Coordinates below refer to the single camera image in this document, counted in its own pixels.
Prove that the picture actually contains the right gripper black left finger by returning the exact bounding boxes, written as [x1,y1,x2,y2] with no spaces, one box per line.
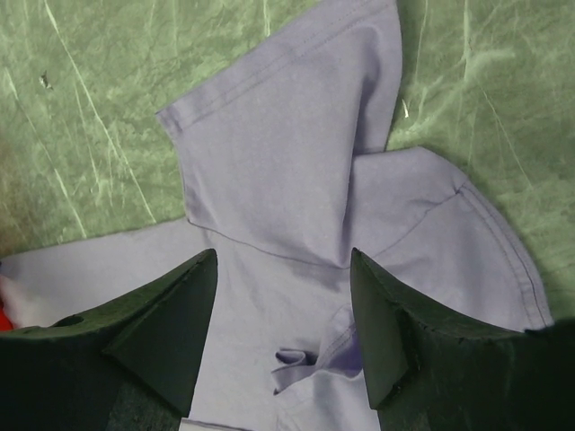
[1,249,217,430]

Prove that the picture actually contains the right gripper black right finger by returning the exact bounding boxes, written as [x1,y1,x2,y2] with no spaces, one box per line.
[350,250,574,430]

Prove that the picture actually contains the lavender t shirt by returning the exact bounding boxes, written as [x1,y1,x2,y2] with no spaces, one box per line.
[1,1,553,430]

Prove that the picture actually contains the red plastic bin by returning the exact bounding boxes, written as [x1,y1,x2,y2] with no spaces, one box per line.
[0,310,14,331]

